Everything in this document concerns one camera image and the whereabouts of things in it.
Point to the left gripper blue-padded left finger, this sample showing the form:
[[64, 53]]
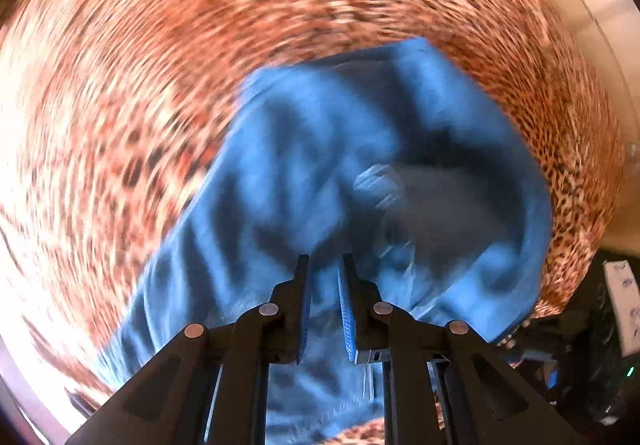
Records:
[[209, 385]]

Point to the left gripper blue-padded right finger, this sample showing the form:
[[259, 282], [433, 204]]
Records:
[[441, 385]]

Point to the blue denim pants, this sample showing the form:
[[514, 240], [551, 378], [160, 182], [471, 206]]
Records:
[[391, 154]]

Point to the leopard print bedspread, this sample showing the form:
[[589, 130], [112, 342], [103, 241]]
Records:
[[114, 111]]

